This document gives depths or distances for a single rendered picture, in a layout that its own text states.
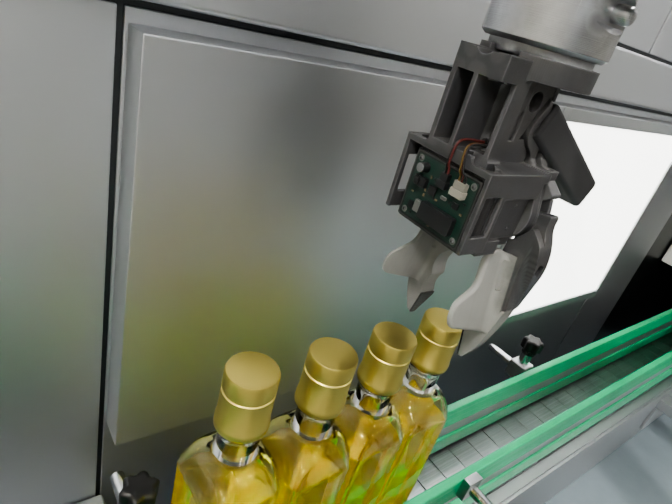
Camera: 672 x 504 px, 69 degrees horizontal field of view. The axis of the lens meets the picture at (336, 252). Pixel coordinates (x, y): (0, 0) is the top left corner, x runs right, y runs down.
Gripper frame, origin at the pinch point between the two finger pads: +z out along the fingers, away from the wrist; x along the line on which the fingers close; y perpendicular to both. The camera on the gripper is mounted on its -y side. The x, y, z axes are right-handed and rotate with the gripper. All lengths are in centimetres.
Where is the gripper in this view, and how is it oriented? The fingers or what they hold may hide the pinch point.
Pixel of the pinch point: (446, 316)
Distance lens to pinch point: 41.0
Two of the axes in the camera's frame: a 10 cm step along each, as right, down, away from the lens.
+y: -8.0, 0.9, -6.0
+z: -2.5, 8.6, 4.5
